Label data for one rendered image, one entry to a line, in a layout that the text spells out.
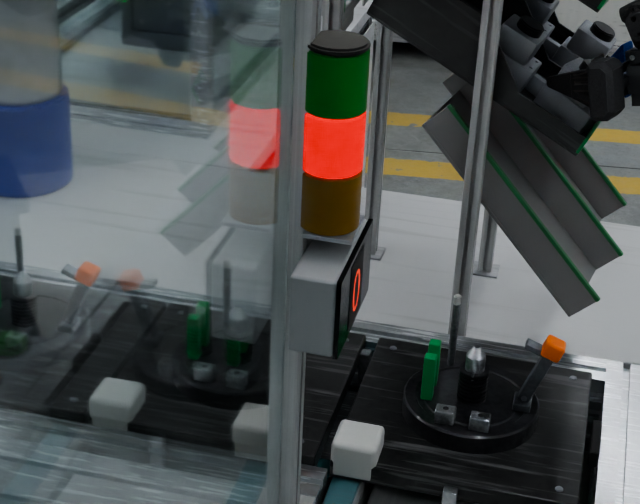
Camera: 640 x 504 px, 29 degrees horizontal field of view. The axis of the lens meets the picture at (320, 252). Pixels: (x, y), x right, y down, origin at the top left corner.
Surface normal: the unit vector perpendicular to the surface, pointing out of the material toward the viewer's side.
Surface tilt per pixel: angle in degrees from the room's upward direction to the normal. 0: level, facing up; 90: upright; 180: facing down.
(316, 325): 90
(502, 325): 0
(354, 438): 0
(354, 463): 90
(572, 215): 90
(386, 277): 0
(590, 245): 90
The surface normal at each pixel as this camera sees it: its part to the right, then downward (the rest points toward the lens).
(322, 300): -0.24, 0.44
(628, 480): 0.04, -0.88
